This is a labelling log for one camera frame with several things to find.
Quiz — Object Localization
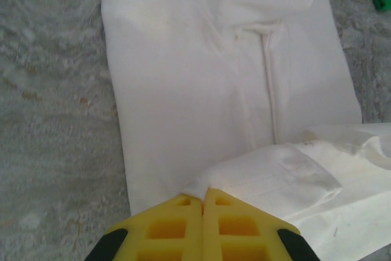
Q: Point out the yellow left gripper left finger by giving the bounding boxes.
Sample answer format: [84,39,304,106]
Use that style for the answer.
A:
[87,194,204,261]

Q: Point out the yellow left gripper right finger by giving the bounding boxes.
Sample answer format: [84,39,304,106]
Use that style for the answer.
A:
[203,187,318,261]

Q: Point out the white t-shirt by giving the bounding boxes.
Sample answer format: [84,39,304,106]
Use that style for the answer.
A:
[100,0,391,261]

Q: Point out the grey marbled table cover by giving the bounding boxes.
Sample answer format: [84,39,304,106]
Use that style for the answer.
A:
[0,0,391,261]

